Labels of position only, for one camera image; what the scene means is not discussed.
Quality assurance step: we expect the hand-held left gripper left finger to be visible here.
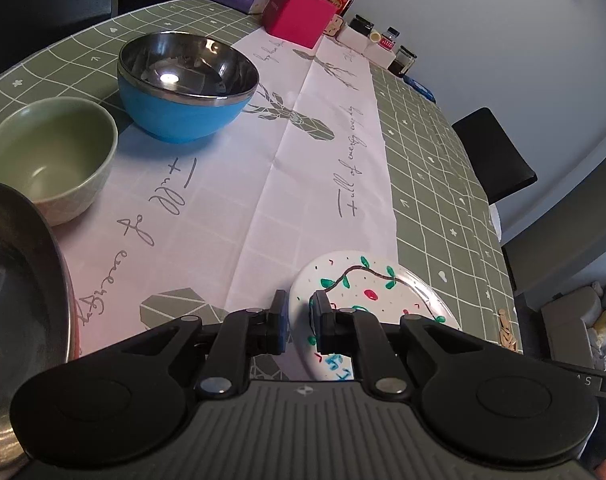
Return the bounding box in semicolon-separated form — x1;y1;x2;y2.
95;289;290;396

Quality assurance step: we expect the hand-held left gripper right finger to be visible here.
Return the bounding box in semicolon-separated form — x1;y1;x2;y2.
309;290;489;396

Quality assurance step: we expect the white painted plate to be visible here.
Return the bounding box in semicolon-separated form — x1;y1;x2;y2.
289;249;462;382

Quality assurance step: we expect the blue steel bowl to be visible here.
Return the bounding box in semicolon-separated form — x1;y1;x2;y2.
117;31;260;144

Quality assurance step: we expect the orange steel bowl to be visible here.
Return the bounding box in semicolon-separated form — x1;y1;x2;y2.
0;180;81;471

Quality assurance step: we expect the green ceramic bowl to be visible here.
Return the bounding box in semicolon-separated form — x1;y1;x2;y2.
0;96;120;227

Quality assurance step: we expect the beige sofa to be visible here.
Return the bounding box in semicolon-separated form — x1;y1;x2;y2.
540;280;606;371

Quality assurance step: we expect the blue packet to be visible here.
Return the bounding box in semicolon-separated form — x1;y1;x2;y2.
403;75;436;103

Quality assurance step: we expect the dark glass jar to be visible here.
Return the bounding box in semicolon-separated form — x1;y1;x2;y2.
388;46;418;77

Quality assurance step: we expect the white box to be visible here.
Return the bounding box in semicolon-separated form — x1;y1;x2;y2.
365;40;398;64
335;25;371;53

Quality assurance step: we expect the black jar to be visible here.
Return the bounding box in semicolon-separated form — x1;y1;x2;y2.
348;15;375;37

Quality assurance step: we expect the pink box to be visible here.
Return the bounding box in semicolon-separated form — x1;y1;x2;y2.
261;0;335;50

